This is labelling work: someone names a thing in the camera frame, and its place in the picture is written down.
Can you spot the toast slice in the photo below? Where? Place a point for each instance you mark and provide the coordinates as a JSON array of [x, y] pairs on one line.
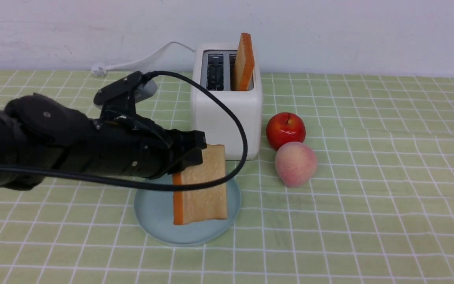
[[203, 204], [244, 64]]

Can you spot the pink peach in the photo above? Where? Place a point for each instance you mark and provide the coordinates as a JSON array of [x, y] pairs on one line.
[[295, 163]]

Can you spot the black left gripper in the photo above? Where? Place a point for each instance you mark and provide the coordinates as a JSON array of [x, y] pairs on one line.
[[127, 146]]

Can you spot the white two-slot toaster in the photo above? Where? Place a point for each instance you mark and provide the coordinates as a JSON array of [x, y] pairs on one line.
[[207, 116]]

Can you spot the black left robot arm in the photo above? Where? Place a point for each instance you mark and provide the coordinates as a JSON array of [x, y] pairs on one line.
[[38, 132]]

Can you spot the light blue round plate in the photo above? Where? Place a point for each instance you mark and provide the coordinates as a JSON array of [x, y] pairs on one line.
[[154, 213]]

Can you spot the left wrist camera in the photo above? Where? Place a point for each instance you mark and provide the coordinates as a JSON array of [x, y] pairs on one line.
[[137, 84]]

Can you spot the green checkered tablecloth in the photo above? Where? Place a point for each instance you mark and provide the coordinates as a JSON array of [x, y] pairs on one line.
[[380, 209]]

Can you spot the red apple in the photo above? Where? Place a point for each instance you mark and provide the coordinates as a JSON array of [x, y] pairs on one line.
[[285, 127]]

